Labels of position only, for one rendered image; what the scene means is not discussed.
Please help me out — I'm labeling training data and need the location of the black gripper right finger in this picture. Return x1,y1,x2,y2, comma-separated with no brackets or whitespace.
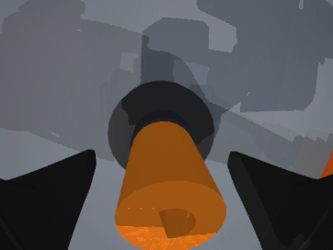
226,151,333,250

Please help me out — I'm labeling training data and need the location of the orange knob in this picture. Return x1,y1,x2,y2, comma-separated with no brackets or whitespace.
114,121,226,250

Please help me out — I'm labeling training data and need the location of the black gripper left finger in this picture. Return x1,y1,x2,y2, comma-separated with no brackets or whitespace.
0,150,97,250

